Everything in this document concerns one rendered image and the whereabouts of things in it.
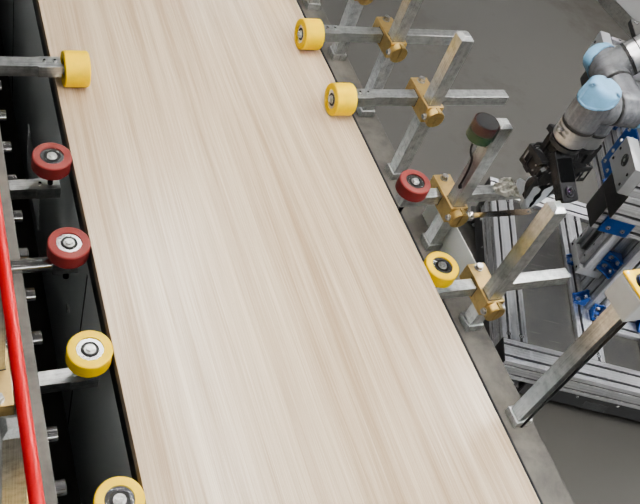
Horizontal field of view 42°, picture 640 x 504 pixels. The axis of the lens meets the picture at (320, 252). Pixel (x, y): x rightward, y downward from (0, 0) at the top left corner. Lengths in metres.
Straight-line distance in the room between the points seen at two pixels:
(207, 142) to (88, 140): 0.26
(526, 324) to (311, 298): 1.31
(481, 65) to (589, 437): 2.00
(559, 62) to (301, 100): 2.66
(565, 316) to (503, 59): 1.78
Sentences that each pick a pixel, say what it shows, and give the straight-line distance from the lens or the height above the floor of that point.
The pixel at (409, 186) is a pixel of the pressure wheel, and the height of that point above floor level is 0.91.
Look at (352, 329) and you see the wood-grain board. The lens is 1.65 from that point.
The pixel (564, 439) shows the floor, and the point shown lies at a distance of 2.95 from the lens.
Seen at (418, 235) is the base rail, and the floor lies 0.70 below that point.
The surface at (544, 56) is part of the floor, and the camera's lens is 4.56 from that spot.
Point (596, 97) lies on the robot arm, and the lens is 1.76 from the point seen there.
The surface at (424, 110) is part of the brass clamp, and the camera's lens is 2.12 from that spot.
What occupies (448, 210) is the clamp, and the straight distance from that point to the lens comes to 2.04.
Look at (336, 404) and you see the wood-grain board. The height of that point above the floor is 0.90.
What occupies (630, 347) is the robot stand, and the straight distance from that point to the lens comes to 3.04.
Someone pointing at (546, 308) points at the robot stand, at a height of 0.21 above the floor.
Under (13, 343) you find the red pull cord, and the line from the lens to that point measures 0.51.
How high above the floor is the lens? 2.18
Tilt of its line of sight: 47 degrees down
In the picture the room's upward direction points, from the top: 25 degrees clockwise
